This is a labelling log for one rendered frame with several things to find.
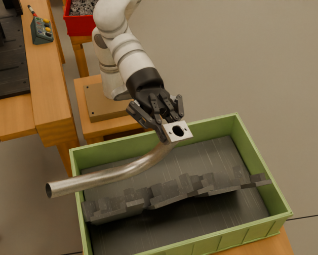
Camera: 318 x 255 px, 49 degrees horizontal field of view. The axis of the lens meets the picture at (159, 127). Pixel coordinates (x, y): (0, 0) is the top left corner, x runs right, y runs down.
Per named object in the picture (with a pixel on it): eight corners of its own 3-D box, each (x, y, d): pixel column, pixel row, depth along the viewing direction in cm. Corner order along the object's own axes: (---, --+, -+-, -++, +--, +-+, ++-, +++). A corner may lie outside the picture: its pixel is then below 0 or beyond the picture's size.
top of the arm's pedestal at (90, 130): (143, 72, 163) (143, 66, 160) (162, 123, 144) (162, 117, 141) (74, 85, 158) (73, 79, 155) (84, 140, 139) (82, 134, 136)
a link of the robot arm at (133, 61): (146, 97, 83) (135, 77, 85) (166, 66, 75) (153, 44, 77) (112, 102, 78) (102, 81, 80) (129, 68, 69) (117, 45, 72)
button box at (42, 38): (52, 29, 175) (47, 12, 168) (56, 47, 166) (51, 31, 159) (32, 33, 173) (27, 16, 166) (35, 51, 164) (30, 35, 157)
